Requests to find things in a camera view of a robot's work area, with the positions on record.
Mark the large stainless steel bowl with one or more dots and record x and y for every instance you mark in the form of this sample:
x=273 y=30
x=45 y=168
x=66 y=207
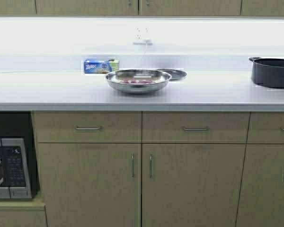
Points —
x=160 y=78

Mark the red polka dot plate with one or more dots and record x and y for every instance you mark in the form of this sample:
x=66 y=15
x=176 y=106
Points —
x=137 y=81

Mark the cabinet door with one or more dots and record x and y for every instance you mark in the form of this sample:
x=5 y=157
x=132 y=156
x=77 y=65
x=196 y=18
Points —
x=190 y=8
x=90 y=185
x=193 y=185
x=86 y=8

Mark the black cooking pot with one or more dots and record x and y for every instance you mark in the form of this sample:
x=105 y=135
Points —
x=267 y=72

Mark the right wooden drawer front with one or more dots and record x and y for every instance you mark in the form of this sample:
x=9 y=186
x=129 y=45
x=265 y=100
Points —
x=168 y=127

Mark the wooden drawer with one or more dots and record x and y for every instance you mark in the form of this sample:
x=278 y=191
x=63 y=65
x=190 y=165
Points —
x=116 y=127
x=168 y=127

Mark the black oval plate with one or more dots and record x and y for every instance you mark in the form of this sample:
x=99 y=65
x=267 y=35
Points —
x=175 y=74

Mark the blue Ziploc bag box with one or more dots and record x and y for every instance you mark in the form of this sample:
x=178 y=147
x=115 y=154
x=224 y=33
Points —
x=91 y=66

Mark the white power adapter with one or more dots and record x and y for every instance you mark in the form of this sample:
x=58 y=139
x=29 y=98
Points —
x=148 y=42

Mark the left wooden drawer front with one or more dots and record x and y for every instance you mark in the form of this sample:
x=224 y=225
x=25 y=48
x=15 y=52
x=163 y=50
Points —
x=116 y=127

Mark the far right drawer front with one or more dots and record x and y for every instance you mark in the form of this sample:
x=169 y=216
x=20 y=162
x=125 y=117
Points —
x=264 y=128

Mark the stainless steel microwave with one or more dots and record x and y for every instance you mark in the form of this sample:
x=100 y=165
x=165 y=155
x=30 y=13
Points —
x=16 y=180

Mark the far right lower door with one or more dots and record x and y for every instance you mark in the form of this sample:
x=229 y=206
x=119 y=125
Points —
x=262 y=189

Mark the left lower door handle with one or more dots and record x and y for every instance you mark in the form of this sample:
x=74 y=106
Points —
x=132 y=165

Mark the right lower door handle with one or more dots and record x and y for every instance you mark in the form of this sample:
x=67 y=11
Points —
x=151 y=166

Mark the right drawer metal handle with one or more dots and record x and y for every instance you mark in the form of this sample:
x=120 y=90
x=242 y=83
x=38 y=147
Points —
x=196 y=129

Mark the drawer metal handle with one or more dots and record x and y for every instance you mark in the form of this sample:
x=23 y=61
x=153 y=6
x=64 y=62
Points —
x=196 y=129
x=87 y=128

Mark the left drawer metal handle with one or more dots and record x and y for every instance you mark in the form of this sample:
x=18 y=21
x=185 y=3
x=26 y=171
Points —
x=87 y=128

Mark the white wall outlet plate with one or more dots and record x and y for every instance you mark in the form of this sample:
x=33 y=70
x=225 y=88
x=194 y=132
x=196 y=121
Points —
x=141 y=33

